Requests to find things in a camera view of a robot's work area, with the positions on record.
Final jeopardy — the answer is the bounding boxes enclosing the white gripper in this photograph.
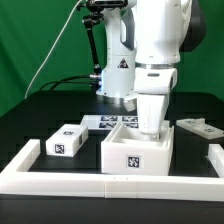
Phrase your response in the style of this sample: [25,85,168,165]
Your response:
[134,68,177,135]

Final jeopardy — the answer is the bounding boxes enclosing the white cable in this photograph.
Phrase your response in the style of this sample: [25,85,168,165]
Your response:
[23,0,84,100]

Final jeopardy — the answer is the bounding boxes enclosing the small white tagged block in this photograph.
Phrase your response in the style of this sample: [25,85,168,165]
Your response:
[46,124,88,157]

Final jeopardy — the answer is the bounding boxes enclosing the black cable bundle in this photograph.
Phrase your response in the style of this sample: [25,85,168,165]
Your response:
[39,75,101,92]

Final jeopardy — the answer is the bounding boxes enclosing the white door panel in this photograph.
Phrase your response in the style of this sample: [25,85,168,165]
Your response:
[176,118,224,140]

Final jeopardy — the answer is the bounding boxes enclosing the white cabinet body box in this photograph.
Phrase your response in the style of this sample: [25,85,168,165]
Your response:
[101,121,174,176]

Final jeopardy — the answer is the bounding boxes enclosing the white flat panel four tags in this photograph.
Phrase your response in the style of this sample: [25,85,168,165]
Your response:
[81,115,138,130]

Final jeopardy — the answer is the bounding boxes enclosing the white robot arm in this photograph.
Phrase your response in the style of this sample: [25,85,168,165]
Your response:
[97,0,206,135]

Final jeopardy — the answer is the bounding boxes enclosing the white U-shaped workspace frame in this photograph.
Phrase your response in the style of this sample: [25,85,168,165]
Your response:
[0,139,224,202]

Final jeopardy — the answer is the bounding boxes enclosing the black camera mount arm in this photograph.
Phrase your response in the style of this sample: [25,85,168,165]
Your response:
[78,0,128,90]

